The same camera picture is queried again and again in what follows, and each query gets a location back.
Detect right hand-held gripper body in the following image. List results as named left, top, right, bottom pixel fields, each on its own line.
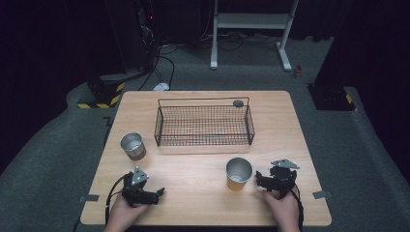
left=268, top=159, right=301, bottom=199

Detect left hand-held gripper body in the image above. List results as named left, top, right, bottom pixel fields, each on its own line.
left=121, top=165, right=161, bottom=208

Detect metal cup with orange base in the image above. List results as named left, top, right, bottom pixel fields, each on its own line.
left=224, top=157, right=253, bottom=192

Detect metal cup with brown base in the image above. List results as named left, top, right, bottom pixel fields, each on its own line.
left=120, top=131, right=147, bottom=161

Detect black wire basket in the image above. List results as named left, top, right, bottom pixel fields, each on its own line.
left=154, top=97, right=256, bottom=148

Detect person's right hand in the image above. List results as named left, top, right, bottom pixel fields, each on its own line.
left=261, top=188, right=302, bottom=232

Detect person's left hand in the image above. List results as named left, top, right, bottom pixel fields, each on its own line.
left=103, top=193, right=150, bottom=232

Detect grey tape strip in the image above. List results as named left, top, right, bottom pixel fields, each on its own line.
left=311, top=189, right=334, bottom=200
left=79, top=194, right=101, bottom=204

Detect black stand base yellow mark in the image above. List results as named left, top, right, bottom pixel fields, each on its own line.
left=307, top=82, right=358, bottom=112

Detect black stand base striped edge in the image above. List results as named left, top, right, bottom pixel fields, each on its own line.
left=76, top=73, right=127, bottom=110

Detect dark equipment rack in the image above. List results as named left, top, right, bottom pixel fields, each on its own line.
left=134, top=0, right=160, bottom=73

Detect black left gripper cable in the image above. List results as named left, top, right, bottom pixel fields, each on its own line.
left=103, top=173, right=133, bottom=226

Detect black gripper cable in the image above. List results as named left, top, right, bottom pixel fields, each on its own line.
left=291, top=186, right=305, bottom=232
left=103, top=173, right=133, bottom=226

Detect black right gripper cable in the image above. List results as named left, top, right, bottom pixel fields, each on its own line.
left=291, top=186, right=305, bottom=232

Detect black floor cables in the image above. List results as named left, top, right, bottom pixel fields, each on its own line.
left=137, top=43, right=177, bottom=92

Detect black cables under stand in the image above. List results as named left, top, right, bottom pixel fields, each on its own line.
left=200, top=29, right=269, bottom=52

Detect white metal stand frame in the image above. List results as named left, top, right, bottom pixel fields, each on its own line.
left=209, top=0, right=300, bottom=73

